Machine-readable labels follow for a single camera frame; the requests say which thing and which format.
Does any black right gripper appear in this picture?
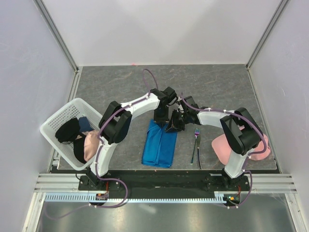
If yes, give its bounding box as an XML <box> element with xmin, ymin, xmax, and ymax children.
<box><xmin>164</xmin><ymin>110</ymin><xmax>189</xmax><ymax>133</ymax></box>

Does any blue cloth napkin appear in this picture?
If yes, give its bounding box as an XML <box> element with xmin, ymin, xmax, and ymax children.
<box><xmin>141</xmin><ymin>119</ymin><xmax>178</xmax><ymax>168</ymax></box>

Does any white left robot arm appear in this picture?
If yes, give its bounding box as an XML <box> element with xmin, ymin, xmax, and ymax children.
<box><xmin>89</xmin><ymin>87</ymin><xmax>177</xmax><ymax>190</ymax></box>

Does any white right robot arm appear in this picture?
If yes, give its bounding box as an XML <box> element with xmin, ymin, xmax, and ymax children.
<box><xmin>166</xmin><ymin>106</ymin><xmax>267</xmax><ymax>190</ymax></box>

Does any iridescent rainbow fork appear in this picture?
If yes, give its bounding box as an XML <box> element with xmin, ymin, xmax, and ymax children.
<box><xmin>190</xmin><ymin>128</ymin><xmax>200</xmax><ymax>165</ymax></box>

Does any silver table knife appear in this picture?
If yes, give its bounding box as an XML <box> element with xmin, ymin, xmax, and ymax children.
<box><xmin>197</xmin><ymin>136</ymin><xmax>202</xmax><ymax>170</ymax></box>

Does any pink baseball cap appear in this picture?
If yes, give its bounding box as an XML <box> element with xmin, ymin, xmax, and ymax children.
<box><xmin>211</xmin><ymin>134</ymin><xmax>271</xmax><ymax>165</ymax></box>

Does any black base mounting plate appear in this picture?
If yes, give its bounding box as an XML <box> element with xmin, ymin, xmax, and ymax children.
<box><xmin>78</xmin><ymin>170</ymin><xmax>250</xmax><ymax>198</ymax></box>

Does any pink cap in basket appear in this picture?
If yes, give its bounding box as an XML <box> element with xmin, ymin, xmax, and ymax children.
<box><xmin>84</xmin><ymin>130</ymin><xmax>99</xmax><ymax>162</ymax></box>

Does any navy cloth in basket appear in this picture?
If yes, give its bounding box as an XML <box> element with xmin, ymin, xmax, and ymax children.
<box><xmin>78</xmin><ymin>116</ymin><xmax>92</xmax><ymax>132</ymax></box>

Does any white plastic perforated basket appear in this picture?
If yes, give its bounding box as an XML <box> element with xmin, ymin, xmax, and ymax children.
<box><xmin>40</xmin><ymin>98</ymin><xmax>102</xmax><ymax>171</ymax></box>

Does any black cloth in basket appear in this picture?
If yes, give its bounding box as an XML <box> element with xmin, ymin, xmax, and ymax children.
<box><xmin>55</xmin><ymin>117</ymin><xmax>86</xmax><ymax>164</ymax></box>

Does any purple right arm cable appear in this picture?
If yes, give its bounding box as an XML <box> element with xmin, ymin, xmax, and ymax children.
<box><xmin>180</xmin><ymin>91</ymin><xmax>268</xmax><ymax>208</ymax></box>

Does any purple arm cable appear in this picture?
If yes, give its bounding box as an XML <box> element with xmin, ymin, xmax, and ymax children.
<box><xmin>180</xmin><ymin>91</ymin><xmax>268</xmax><ymax>208</ymax></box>
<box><xmin>95</xmin><ymin>69</ymin><xmax>160</xmax><ymax>179</ymax></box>

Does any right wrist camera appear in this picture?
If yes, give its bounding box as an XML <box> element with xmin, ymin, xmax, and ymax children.
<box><xmin>180</xmin><ymin>96</ymin><xmax>199</xmax><ymax>110</ymax></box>

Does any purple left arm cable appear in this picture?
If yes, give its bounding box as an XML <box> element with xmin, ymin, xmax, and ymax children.
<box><xmin>95</xmin><ymin>69</ymin><xmax>160</xmax><ymax>179</ymax></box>

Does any light blue cable duct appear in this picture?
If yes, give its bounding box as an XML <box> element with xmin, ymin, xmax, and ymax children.
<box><xmin>45</xmin><ymin>192</ymin><xmax>226</xmax><ymax>204</ymax></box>

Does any right aluminium frame post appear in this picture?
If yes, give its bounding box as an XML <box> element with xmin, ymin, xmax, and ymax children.
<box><xmin>245</xmin><ymin>0</ymin><xmax>290</xmax><ymax>71</ymax></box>

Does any aluminium frame post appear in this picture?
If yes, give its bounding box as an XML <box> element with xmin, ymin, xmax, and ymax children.
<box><xmin>33</xmin><ymin>0</ymin><xmax>79</xmax><ymax>73</ymax></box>
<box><xmin>245</xmin><ymin>0</ymin><xmax>290</xmax><ymax>71</ymax></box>

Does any left aluminium frame post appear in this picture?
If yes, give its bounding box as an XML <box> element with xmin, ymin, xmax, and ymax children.
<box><xmin>33</xmin><ymin>0</ymin><xmax>79</xmax><ymax>73</ymax></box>

